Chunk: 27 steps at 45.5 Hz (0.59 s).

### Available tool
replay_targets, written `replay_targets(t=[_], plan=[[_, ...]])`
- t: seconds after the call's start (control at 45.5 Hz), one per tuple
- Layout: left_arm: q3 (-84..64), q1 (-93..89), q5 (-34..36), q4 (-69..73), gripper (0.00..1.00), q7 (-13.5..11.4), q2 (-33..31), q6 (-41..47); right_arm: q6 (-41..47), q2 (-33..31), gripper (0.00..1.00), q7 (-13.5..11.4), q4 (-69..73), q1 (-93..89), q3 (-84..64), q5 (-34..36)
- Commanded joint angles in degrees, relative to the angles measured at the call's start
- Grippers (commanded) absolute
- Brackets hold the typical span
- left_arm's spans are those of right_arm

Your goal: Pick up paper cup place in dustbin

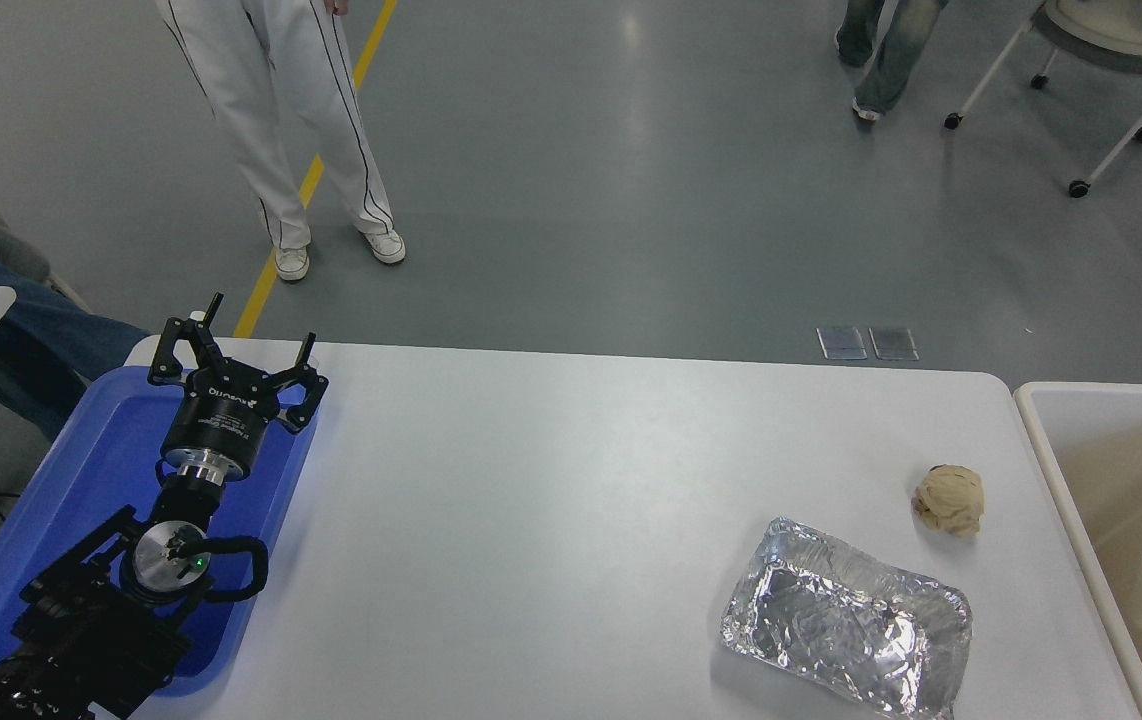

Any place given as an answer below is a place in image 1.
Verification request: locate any white wheeled chair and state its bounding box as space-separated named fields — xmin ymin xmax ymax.
xmin=944 ymin=0 xmax=1142 ymax=199

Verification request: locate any blue plastic tray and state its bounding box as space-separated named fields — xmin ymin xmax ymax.
xmin=0 ymin=365 xmax=320 ymax=698

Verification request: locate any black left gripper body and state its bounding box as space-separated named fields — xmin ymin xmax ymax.
xmin=163 ymin=370 xmax=278 ymax=471

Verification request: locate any grey chair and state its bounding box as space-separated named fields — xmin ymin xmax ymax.
xmin=0 ymin=118 xmax=92 ymax=311

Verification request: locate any large pale bin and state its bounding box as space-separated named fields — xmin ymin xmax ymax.
xmin=1014 ymin=381 xmax=1142 ymax=720

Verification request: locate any silver foil tray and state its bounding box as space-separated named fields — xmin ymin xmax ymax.
xmin=721 ymin=518 xmax=974 ymax=720

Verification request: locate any clear floor plate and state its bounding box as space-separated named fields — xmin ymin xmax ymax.
xmin=817 ymin=326 xmax=869 ymax=361
xmin=869 ymin=327 xmax=920 ymax=362

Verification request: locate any seated person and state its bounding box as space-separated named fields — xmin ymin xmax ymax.
xmin=0 ymin=188 xmax=150 ymax=441

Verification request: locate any standing person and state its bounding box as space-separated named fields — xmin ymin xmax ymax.
xmin=153 ymin=0 xmax=407 ymax=282

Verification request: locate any walking person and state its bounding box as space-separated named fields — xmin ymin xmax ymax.
xmin=834 ymin=0 xmax=952 ymax=123

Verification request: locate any crumpled tan paper ball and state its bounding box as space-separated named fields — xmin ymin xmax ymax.
xmin=913 ymin=464 xmax=985 ymax=538

